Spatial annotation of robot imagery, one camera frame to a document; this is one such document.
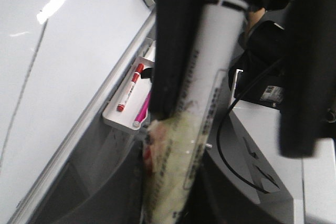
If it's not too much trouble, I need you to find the black camera device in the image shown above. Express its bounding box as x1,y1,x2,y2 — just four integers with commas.
229,8,287,110

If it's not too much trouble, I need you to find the pink marker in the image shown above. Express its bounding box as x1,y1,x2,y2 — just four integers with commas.
133,91,151,127

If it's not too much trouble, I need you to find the white black whiteboard marker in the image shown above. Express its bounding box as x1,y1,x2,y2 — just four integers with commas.
143,0,248,223

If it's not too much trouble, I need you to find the white whiteboard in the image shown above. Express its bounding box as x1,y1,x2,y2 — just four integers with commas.
1,0,150,223

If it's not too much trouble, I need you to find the black cable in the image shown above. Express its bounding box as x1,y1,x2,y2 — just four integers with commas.
216,57,283,193

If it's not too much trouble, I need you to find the white marker tray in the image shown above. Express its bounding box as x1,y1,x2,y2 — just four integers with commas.
102,57,154,134

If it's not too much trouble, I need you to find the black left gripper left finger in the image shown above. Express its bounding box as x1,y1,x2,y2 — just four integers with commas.
151,0,202,118

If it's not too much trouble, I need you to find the red capped white marker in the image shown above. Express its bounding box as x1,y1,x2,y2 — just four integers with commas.
117,63,144,112

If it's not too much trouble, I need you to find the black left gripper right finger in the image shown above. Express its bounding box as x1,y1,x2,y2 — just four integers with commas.
279,0,335,158

